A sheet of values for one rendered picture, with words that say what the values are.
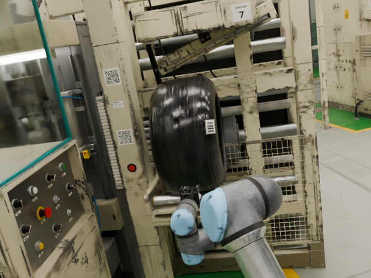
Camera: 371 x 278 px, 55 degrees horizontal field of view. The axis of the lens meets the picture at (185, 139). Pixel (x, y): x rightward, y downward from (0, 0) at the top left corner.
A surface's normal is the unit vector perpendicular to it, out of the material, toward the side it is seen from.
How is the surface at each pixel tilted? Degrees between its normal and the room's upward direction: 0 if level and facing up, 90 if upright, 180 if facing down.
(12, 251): 90
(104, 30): 90
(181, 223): 83
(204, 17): 90
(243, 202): 52
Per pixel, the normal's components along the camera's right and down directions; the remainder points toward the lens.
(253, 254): -0.19, -0.29
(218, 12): -0.14, 0.29
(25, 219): 0.98, -0.11
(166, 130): -0.18, -0.07
